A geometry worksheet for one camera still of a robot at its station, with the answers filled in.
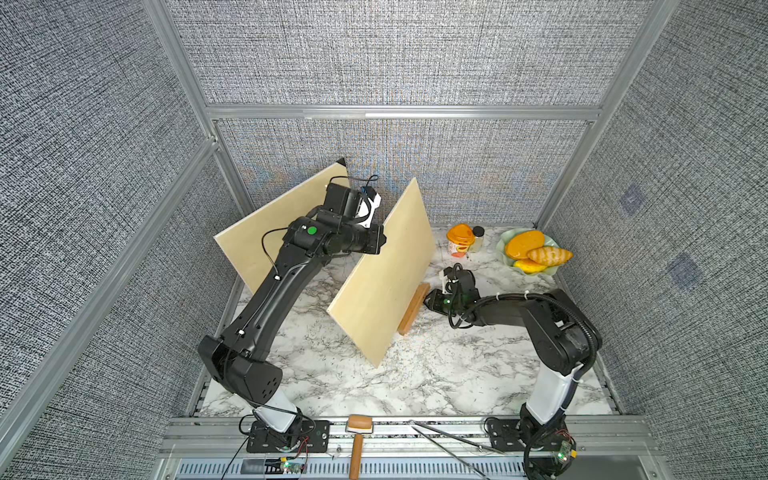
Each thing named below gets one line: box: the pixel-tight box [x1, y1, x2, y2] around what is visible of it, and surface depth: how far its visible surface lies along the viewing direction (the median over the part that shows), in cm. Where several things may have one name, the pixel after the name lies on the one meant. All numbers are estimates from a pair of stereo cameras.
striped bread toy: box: [527, 246, 574, 266], surface depth 102 cm
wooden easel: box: [397, 283, 430, 336], surface depth 92 cm
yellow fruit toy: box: [513, 259, 547, 273], surface depth 105 cm
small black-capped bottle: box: [470, 226, 485, 253], surface depth 108 cm
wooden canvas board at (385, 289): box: [327, 178, 437, 368], surface depth 75 cm
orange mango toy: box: [505, 230, 545, 259], surface depth 108 cm
